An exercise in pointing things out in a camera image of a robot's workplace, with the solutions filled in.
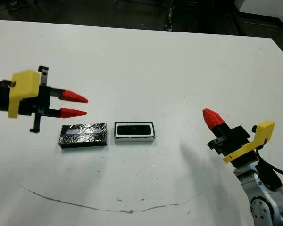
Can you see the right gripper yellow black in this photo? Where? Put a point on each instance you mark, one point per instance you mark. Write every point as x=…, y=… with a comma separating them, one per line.
x=240, y=146

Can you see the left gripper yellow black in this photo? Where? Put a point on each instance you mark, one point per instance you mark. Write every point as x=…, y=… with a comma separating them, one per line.
x=23, y=91

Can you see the shiny black box lid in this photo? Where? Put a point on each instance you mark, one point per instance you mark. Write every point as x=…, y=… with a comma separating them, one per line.
x=85, y=139

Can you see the black bar-shaped camera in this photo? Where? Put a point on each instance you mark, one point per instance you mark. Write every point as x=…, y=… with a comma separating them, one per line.
x=134, y=130

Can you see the white camera box base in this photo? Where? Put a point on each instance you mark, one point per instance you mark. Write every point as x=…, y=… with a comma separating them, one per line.
x=134, y=140

